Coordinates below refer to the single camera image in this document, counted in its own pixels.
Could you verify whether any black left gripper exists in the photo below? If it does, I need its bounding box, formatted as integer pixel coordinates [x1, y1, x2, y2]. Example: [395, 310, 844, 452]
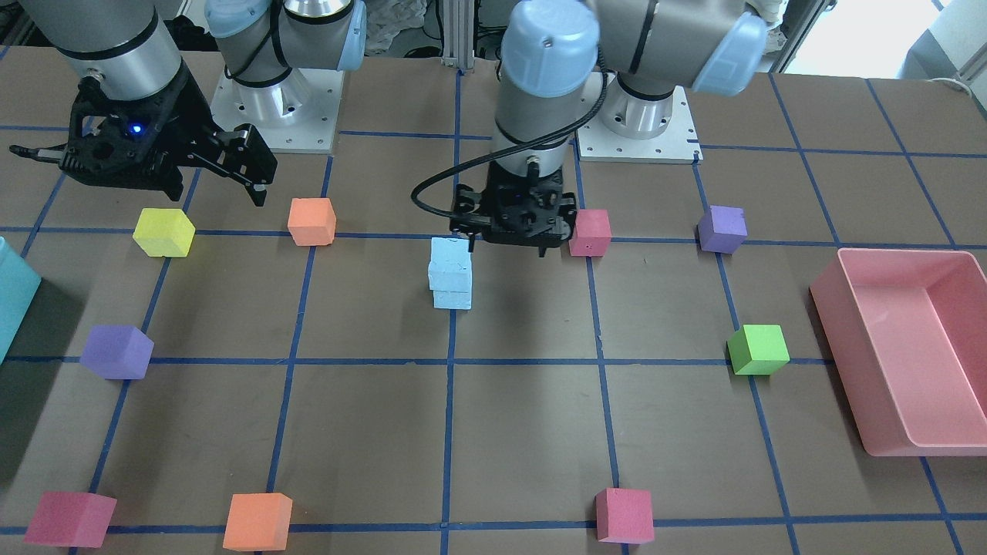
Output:
[453, 163, 578, 257]

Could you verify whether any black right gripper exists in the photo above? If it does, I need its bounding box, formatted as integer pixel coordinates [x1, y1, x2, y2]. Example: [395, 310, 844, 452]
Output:
[9, 63, 278, 207]

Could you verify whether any light blue block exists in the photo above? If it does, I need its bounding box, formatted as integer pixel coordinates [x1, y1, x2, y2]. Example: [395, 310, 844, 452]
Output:
[427, 237, 473, 291]
[431, 289, 473, 310]

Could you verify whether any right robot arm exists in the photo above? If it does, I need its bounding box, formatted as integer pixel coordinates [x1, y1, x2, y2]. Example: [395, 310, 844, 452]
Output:
[9, 1, 367, 207]

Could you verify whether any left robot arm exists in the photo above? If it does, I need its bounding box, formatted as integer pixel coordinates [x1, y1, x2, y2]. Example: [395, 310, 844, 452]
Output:
[448, 1, 769, 254]

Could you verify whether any yellow foam block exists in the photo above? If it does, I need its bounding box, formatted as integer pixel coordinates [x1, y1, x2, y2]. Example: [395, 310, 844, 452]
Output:
[133, 207, 195, 257]

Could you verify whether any magenta block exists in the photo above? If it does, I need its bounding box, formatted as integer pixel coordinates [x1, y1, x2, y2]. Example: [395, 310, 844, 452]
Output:
[568, 210, 613, 257]
[22, 491, 117, 548]

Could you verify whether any orange block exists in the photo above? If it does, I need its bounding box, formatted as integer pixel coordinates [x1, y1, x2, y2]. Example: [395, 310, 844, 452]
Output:
[222, 493, 293, 552]
[287, 197, 336, 247]

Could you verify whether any purple block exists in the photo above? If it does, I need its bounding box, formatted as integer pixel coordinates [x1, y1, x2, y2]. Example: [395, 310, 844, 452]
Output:
[79, 325, 154, 380]
[698, 205, 748, 255]

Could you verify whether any green foam block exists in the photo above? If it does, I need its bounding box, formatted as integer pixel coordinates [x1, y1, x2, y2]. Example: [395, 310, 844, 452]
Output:
[727, 325, 790, 375]

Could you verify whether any pink block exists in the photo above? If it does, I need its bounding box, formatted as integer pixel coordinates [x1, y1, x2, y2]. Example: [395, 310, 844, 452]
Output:
[595, 487, 655, 545]

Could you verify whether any pink plastic bin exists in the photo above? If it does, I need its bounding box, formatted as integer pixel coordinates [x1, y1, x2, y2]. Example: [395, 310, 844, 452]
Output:
[810, 248, 986, 456]

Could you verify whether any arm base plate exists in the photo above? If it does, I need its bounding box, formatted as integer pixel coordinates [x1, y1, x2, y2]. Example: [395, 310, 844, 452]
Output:
[211, 68, 348, 155]
[577, 74, 704, 164]

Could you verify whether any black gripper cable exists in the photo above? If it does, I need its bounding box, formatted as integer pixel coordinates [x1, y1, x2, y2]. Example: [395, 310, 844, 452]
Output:
[410, 71, 611, 232]

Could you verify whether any aluminium frame post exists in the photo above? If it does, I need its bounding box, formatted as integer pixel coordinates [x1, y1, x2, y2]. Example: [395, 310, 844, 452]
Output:
[436, 0, 477, 74]

